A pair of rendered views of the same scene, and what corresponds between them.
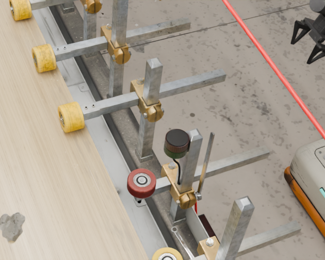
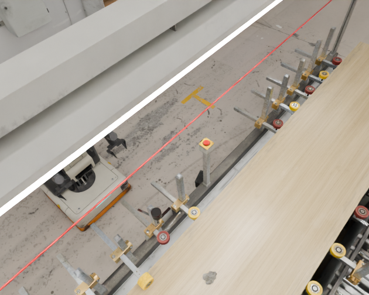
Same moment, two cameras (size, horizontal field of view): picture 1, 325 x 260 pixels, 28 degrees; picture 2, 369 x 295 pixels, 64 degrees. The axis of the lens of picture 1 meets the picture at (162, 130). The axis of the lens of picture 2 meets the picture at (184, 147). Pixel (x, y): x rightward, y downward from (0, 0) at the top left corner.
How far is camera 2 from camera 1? 126 cm
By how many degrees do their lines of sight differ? 57
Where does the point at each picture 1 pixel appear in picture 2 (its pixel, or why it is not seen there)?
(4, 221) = (209, 280)
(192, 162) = not seen: hidden behind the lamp
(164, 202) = (153, 240)
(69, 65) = not seen: outside the picture
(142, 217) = (159, 251)
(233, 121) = (51, 268)
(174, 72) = not seen: outside the picture
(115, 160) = (134, 278)
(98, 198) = (179, 250)
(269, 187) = (89, 237)
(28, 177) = (183, 285)
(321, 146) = (72, 212)
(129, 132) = (121, 273)
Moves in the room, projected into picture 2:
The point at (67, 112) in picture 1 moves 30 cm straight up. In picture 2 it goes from (147, 279) to (137, 264)
